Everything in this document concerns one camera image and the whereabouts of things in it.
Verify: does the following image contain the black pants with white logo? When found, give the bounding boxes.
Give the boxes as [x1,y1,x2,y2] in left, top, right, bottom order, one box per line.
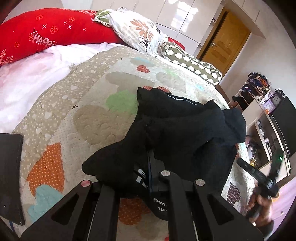
[82,87,246,219]

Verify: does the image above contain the right hand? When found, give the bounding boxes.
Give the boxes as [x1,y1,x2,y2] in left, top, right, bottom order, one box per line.
[245,192,274,229]

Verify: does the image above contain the beige shelf unit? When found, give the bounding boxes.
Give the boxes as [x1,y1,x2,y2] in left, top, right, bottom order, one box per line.
[229,72,295,186]

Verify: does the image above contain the black television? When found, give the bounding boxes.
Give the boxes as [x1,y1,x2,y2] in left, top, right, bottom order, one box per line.
[271,96,296,158]

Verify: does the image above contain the small desk clock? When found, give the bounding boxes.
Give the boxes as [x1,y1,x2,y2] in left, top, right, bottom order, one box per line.
[271,89,285,108]

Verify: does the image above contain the heart patterned quilt bedspread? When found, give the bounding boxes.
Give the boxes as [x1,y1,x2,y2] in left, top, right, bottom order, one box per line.
[12,46,258,241]

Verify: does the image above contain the pink bed sheet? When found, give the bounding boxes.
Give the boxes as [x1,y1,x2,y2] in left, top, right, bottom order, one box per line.
[1,42,116,133]

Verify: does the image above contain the brown wooden door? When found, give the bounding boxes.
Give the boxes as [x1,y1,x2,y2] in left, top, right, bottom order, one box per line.
[197,8,250,75]

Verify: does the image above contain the olive white patterned bolster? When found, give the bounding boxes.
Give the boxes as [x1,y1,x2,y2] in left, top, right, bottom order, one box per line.
[161,42,223,85]

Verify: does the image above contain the white glossy wardrobe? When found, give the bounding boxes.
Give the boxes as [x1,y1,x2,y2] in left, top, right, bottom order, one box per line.
[62,0,223,56]

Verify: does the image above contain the white floral pillow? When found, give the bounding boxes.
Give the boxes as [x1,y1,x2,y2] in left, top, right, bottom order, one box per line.
[94,7,169,56]

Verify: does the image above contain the red happy bolster pillow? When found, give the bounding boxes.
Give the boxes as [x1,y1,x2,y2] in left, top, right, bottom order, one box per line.
[0,7,186,67]

